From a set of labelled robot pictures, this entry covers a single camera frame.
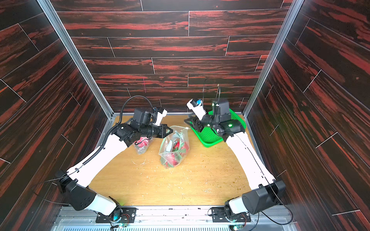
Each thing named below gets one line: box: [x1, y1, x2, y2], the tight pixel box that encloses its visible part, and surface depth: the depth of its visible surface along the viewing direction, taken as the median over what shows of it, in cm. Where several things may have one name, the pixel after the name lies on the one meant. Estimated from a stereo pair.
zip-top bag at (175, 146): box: [158, 125, 191, 168], surface depth 73 cm
